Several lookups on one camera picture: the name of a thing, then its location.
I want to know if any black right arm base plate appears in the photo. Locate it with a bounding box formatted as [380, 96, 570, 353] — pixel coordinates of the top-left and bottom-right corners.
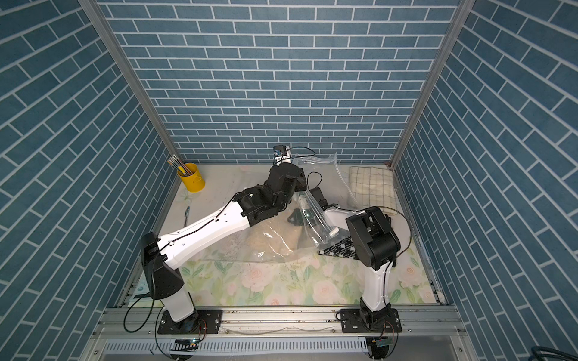
[336, 308, 403, 333]

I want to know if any black white knitted scarf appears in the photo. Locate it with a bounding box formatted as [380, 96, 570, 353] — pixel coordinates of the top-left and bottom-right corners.
[318, 236, 359, 260]

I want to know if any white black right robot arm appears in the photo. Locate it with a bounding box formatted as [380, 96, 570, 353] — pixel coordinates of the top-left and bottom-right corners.
[287, 187, 402, 325]

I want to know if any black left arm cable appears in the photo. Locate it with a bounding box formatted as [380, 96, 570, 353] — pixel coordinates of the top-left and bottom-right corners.
[123, 193, 247, 359]

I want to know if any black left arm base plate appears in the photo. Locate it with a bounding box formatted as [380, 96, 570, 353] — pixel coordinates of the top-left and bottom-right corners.
[157, 309, 223, 336]

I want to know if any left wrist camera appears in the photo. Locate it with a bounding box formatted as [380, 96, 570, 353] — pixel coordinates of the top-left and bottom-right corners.
[273, 144, 291, 165]

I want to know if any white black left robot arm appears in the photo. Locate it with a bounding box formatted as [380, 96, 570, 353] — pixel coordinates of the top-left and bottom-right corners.
[141, 161, 307, 323]

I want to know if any aluminium front rail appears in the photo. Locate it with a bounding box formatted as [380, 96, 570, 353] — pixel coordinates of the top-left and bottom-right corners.
[81, 305, 477, 360]

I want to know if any floral table mat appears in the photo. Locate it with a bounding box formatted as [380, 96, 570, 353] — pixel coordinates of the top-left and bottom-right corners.
[128, 164, 437, 308]

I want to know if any beige fluffy scarf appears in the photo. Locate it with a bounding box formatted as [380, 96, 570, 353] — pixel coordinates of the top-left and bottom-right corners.
[217, 224, 303, 263]

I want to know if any grey pen on table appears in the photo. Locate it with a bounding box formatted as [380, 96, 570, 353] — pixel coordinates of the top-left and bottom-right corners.
[184, 206, 191, 227]

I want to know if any clear plastic vacuum bag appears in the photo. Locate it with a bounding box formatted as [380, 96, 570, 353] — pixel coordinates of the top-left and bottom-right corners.
[195, 154, 361, 263]

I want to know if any yellow pen cup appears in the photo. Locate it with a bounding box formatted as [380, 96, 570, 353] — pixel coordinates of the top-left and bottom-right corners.
[177, 163, 206, 193]

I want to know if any cream checked folded towel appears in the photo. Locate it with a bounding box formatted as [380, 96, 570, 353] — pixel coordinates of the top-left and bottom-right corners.
[349, 166, 398, 215]

